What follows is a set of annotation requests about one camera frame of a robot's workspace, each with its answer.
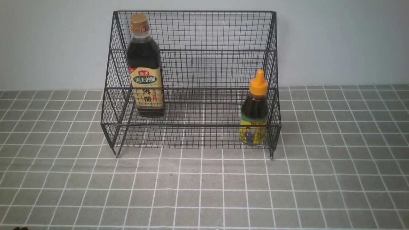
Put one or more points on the small sauce bottle orange cap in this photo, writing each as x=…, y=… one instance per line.
x=254, y=111

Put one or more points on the dark vinegar bottle gold cap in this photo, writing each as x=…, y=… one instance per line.
x=145, y=68

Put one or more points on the grey checked tablecloth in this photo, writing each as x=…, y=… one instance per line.
x=341, y=163

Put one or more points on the black wire mesh rack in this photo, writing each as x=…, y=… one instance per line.
x=208, y=60

